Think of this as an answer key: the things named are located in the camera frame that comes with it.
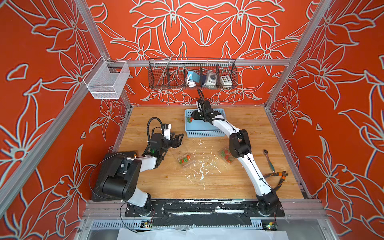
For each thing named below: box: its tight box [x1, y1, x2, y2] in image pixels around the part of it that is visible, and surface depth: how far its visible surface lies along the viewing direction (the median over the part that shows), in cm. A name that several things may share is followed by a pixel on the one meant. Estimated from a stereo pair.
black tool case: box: [92, 151, 142, 201], surface depth 46 cm
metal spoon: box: [263, 149, 275, 173], surface depth 91 cm
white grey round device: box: [205, 71, 217, 86], surface depth 93 cm
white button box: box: [220, 75, 233, 86], surface depth 96 cm
